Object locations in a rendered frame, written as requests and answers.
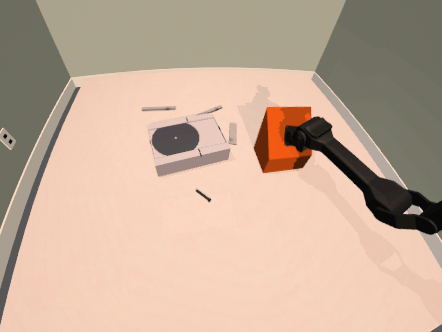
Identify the grey metal disc with small centre hole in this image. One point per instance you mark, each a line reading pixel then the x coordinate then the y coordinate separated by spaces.
pixel 164 141

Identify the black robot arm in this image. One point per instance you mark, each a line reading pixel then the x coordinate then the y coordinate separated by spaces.
pixel 385 198

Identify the grey flat bar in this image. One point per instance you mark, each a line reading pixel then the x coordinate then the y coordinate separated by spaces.
pixel 211 110

